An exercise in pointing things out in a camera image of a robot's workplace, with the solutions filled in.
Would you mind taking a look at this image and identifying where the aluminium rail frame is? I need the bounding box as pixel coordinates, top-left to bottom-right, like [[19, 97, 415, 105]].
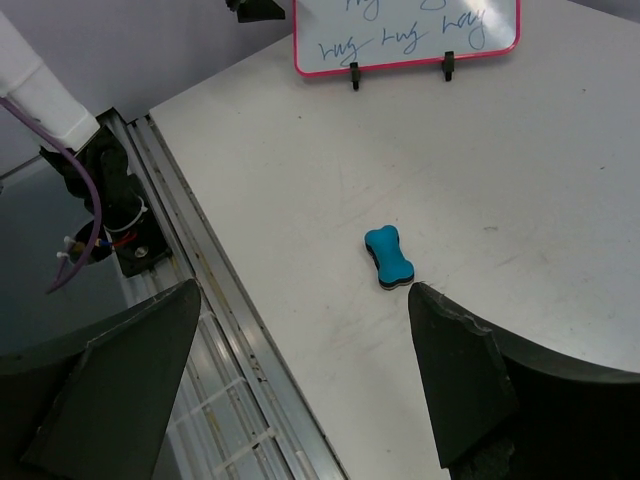
[[104, 111, 346, 479]]

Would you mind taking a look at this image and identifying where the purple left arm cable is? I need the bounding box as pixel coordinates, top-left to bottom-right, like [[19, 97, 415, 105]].
[[0, 94, 104, 295]]

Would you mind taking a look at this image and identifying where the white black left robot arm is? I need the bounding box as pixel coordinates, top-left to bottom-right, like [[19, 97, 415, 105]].
[[1, 17, 171, 292]]

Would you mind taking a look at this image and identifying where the blue bone-shaped eraser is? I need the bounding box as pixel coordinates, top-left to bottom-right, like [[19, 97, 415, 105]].
[[364, 225, 415, 290]]

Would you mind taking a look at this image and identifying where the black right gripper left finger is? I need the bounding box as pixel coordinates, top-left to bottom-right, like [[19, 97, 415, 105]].
[[1, 279, 201, 479]]

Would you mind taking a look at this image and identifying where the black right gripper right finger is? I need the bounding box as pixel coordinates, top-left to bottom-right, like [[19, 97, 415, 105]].
[[408, 283, 639, 479]]

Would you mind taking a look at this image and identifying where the black wire easel stand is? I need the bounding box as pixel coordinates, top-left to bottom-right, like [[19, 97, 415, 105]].
[[349, 51, 455, 91]]

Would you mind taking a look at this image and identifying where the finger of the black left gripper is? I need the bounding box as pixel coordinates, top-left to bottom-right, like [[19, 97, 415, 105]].
[[225, 0, 285, 23]]

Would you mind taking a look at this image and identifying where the pink framed whiteboard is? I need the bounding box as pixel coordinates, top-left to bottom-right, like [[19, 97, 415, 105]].
[[293, 0, 521, 77]]

